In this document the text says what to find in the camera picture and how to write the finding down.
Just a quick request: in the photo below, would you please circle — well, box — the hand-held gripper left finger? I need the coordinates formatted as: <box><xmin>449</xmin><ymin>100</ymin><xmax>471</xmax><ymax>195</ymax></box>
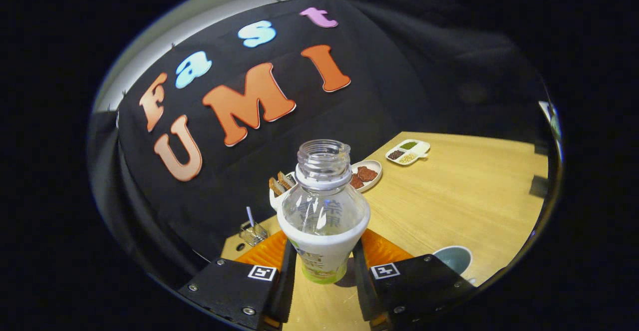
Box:
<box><xmin>178</xmin><ymin>230</ymin><xmax>298</xmax><ymax>331</ymax></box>

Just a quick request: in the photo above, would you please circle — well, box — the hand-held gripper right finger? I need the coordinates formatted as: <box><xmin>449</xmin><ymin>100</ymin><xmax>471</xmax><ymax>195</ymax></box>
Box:
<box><xmin>351</xmin><ymin>228</ymin><xmax>476</xmax><ymax>331</ymax></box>

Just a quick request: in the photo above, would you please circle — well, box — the clear plastic juice bottle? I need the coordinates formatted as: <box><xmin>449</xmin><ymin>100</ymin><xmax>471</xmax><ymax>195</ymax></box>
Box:
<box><xmin>276</xmin><ymin>139</ymin><xmax>371</xmax><ymax>285</ymax></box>

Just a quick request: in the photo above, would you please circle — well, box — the white cup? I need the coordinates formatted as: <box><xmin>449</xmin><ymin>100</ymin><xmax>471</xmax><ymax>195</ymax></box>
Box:
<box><xmin>432</xmin><ymin>245</ymin><xmax>473</xmax><ymax>277</ymax></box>

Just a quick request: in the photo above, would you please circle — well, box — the white toaster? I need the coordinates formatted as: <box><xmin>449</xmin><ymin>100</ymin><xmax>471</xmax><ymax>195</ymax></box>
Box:
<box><xmin>270</xmin><ymin>171</ymin><xmax>300</xmax><ymax>212</ymax></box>

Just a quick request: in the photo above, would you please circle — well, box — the white oval plate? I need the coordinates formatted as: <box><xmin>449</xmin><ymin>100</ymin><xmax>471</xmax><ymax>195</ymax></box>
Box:
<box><xmin>349</xmin><ymin>160</ymin><xmax>383</xmax><ymax>193</ymax></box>

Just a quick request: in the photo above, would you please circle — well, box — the wooden table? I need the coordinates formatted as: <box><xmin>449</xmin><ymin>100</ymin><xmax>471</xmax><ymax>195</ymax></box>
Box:
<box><xmin>220</xmin><ymin>131</ymin><xmax>550</xmax><ymax>331</ymax></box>

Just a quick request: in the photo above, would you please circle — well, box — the white compartment dish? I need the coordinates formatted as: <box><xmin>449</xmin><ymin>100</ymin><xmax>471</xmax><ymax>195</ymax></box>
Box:
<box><xmin>385</xmin><ymin>139</ymin><xmax>431</xmax><ymax>166</ymax></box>

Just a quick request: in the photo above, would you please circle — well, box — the black backdrop cloth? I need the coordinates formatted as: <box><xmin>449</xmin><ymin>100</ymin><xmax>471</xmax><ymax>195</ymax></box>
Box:
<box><xmin>87</xmin><ymin>0</ymin><xmax>562</xmax><ymax>292</ymax></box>

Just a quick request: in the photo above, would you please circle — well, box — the wire mesh pen holder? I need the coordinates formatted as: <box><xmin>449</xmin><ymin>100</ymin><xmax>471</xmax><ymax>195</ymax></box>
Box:
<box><xmin>239</xmin><ymin>221</ymin><xmax>269</xmax><ymax>247</ymax></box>

